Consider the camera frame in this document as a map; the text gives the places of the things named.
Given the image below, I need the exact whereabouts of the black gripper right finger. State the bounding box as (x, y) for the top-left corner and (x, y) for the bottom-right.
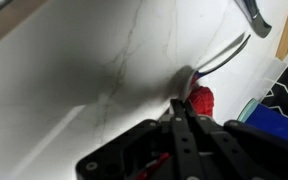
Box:
(183, 99), (288, 180)

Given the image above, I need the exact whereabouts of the blue cutting board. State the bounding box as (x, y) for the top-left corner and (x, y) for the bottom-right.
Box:
(243, 102), (288, 148)

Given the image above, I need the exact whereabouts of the red cloth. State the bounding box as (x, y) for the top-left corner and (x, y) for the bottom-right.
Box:
(187, 85), (216, 118)

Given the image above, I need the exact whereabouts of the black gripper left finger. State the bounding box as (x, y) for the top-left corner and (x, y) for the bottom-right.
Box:
(75, 98), (200, 180)

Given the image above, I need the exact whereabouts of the teal glass board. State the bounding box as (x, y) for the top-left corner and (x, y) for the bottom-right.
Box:
(236, 97), (262, 123)

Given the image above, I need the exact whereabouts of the black utensil handle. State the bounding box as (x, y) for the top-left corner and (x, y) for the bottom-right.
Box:
(233, 0), (273, 39)

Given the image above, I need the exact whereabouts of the steel teaspoon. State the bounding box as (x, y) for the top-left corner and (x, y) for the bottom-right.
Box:
(174, 32), (252, 103)

